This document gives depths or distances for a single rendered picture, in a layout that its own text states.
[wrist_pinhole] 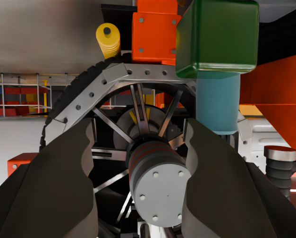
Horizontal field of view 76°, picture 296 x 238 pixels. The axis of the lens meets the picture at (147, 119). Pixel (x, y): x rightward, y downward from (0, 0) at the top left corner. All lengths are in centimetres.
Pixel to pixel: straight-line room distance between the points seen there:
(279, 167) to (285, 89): 46
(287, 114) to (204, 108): 44
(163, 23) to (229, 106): 26
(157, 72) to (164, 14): 14
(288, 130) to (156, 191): 55
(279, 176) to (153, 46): 37
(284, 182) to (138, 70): 37
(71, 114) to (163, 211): 30
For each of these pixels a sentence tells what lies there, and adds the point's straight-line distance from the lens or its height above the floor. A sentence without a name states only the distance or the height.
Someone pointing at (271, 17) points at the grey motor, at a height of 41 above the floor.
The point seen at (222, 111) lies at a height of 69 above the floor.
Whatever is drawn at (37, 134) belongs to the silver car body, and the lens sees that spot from 95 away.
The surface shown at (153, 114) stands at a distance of 98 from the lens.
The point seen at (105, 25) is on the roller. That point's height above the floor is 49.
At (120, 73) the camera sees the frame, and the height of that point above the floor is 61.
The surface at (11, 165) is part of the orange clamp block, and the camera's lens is 57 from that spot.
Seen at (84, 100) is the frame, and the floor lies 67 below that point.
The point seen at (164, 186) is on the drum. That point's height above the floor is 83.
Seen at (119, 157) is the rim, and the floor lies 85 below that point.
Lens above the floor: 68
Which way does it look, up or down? 5 degrees up
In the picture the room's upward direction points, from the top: 180 degrees counter-clockwise
